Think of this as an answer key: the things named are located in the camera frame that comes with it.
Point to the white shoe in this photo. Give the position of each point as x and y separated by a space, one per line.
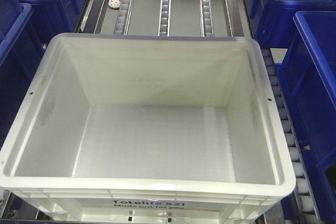
114 4

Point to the blue bin far right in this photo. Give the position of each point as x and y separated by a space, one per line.
272 20

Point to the white plastic tote bin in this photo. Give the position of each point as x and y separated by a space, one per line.
149 129

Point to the left roller track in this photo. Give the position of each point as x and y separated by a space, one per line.
123 19

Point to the blue bin near left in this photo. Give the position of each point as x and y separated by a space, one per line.
21 53

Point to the side roller track right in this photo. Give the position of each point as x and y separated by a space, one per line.
302 198

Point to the blue bin near right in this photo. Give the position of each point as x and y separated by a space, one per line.
307 76

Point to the middle roller track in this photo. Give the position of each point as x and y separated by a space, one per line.
164 20

